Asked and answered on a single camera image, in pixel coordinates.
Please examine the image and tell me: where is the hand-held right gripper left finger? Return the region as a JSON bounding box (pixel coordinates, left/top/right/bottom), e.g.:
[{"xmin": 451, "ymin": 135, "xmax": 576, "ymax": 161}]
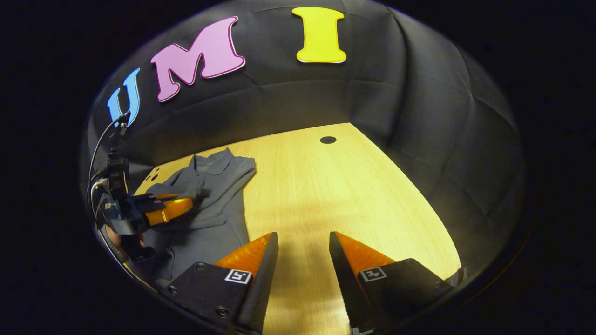
[{"xmin": 158, "ymin": 232, "xmax": 280, "ymax": 335}]

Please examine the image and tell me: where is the black backdrop cloth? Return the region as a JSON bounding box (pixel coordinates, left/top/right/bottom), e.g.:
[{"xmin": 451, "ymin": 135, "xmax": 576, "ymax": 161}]
[{"xmin": 86, "ymin": 0, "xmax": 527, "ymax": 280}]

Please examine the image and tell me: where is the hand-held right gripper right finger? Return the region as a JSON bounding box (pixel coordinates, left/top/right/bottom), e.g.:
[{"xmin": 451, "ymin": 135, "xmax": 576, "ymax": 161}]
[{"xmin": 328, "ymin": 231, "xmax": 467, "ymax": 335}]

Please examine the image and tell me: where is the grey button shirt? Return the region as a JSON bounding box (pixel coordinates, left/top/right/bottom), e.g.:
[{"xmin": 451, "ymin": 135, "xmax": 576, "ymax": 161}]
[{"xmin": 135, "ymin": 147, "xmax": 257, "ymax": 284}]

